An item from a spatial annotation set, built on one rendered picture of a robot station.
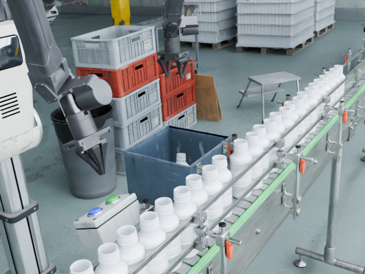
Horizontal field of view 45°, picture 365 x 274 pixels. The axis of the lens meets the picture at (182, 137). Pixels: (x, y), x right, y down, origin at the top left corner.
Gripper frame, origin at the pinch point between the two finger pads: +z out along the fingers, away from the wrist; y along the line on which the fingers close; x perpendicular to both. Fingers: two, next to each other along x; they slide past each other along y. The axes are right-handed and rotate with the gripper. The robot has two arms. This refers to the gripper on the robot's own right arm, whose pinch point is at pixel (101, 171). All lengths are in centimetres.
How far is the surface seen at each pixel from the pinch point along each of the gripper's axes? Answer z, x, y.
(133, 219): 13.0, -3.9, 0.4
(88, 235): 11.0, 0.2, -10.0
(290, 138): 19, -17, 62
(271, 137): 13, -18, 49
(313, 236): 112, 39, 162
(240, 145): 9.2, -18.1, 32.0
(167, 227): 13.3, -17.8, -4.0
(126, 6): -169, 645, 776
